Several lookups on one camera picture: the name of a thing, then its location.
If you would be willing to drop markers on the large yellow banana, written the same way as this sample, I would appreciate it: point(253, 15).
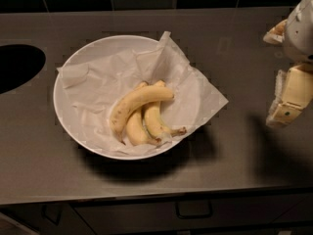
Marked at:
point(132, 101)

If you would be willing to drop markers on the white ceramic bowl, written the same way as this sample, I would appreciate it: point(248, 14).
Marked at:
point(81, 62)

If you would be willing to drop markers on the white paper sheet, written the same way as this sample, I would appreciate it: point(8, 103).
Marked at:
point(107, 79)

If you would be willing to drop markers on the dark cabinet drawer front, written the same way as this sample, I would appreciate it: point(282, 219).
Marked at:
point(226, 212)

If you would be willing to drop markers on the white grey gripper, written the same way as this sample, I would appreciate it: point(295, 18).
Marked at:
point(300, 33)

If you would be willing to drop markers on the middle yellow banana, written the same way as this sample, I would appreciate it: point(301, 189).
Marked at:
point(136, 132)

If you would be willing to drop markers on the right yellow banana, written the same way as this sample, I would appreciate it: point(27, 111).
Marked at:
point(156, 127)

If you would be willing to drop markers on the black drawer handle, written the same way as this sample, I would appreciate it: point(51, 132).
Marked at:
point(193, 209)

